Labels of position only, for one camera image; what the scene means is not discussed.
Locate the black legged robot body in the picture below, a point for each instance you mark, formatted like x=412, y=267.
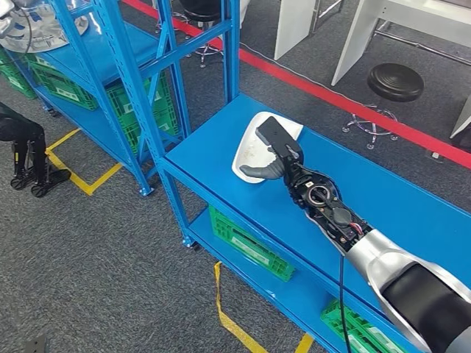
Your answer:
x=18, y=129

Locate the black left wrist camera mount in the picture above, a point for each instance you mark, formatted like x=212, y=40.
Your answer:
x=37, y=345

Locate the blue metal shelf rack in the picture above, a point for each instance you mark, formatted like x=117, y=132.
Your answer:
x=130, y=87

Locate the blue metal workbench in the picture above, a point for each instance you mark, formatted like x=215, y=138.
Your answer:
x=367, y=195

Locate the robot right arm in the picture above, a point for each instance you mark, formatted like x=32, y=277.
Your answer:
x=383, y=265

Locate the white desk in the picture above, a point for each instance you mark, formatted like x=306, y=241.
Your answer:
x=290, y=29
x=357, y=44

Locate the yellow floor tape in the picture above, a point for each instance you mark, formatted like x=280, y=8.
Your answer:
x=220, y=312
x=66, y=174

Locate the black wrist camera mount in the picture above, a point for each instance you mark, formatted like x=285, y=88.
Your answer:
x=275, y=136
x=37, y=345

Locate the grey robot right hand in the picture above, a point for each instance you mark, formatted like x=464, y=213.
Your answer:
x=265, y=173

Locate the person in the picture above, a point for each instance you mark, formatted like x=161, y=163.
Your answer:
x=244, y=12

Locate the round silver metal part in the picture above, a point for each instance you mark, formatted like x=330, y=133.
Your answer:
x=55, y=29

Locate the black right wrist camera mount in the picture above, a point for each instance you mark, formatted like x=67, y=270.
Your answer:
x=275, y=136

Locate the black round stool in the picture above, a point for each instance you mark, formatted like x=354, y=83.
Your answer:
x=395, y=82
x=200, y=10

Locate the white plastic shell part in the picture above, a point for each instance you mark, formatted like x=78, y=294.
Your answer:
x=244, y=151

